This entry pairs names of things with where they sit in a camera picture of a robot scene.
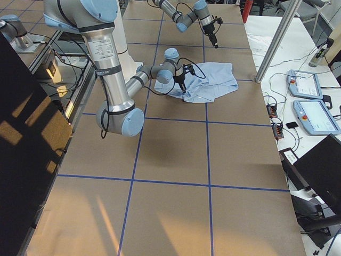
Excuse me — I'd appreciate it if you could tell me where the near teach pendant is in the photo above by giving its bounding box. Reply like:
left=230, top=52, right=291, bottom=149
left=293, top=99, right=340, bottom=136

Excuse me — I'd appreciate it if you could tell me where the orange black connector module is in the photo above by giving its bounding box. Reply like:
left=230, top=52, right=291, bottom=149
left=266, top=105, right=278, bottom=118

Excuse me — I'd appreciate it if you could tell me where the light blue button-up shirt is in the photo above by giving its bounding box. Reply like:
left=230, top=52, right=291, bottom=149
left=154, top=62, right=238, bottom=103

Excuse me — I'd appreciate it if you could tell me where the white pedestal column base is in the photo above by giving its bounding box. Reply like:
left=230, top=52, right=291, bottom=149
left=98, top=1, right=143, bottom=91

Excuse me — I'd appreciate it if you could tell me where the far teach pendant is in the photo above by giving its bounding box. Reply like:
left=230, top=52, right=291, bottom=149
left=287, top=69, right=323, bottom=100

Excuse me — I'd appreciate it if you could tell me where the small black box device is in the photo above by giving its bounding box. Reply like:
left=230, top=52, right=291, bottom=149
left=286, top=122, right=298, bottom=129

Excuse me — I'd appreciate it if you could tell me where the black monitor right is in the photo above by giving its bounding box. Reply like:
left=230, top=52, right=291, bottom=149
left=279, top=134, right=340, bottom=248

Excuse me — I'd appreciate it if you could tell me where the black panel left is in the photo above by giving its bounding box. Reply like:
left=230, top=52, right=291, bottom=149
left=1, top=37, right=71, bottom=255

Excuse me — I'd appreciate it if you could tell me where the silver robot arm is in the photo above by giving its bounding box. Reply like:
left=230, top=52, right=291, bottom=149
left=147, top=0, right=223, bottom=49
left=44, top=1, right=194, bottom=137

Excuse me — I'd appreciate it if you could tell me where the red cylinder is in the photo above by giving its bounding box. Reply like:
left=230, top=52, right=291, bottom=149
left=242, top=0, right=253, bottom=19

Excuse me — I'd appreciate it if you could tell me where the aluminium frame post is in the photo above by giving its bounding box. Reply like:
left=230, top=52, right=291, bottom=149
left=255, top=0, right=302, bottom=83

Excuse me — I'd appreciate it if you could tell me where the teach pendant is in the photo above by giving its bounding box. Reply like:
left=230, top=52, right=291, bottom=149
left=287, top=69, right=323, bottom=100
left=293, top=99, right=340, bottom=136

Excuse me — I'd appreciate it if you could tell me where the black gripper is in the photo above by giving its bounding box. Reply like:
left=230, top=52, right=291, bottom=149
left=202, top=16, right=223, bottom=49
left=174, top=64, right=194, bottom=93

